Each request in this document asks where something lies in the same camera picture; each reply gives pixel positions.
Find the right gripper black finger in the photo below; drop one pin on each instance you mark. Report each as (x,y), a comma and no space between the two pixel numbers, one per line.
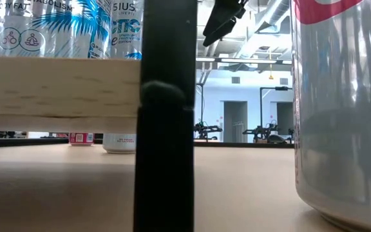
(225,13)
(221,33)

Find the white blue energy drink can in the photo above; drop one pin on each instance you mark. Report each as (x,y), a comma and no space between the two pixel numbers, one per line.
(126,32)
(60,29)

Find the silver diet cola can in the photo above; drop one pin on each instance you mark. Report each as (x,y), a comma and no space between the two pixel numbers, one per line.
(340,112)
(119,143)

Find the black background robot arm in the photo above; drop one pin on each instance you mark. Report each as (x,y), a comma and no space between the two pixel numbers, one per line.
(262,132)
(205,129)

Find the light wooden shelf board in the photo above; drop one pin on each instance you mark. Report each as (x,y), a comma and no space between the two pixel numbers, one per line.
(43,93)

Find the long ceiling light strip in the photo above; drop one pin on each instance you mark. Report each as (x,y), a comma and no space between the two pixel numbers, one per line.
(246,60)

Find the yellow hanging pendant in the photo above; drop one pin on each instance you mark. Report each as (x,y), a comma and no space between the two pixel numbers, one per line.
(270,76)

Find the thin black stand pole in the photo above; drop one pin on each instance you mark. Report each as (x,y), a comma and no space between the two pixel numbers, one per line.
(201,103)

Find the grey doorway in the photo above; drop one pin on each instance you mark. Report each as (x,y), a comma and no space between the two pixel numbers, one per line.
(284,116)
(235,112)

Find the red cola can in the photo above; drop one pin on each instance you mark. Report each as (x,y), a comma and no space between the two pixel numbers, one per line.
(81,138)

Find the silver ceiling air duct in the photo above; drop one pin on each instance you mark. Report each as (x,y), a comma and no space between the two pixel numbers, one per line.
(269,19)

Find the grey wall vent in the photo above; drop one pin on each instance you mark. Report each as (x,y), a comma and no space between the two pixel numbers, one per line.
(283,81)
(235,80)

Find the black gantry frame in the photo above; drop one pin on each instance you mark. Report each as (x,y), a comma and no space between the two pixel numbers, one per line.
(261,106)

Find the black metal table frame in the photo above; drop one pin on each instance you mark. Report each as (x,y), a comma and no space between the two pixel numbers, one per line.
(21,142)

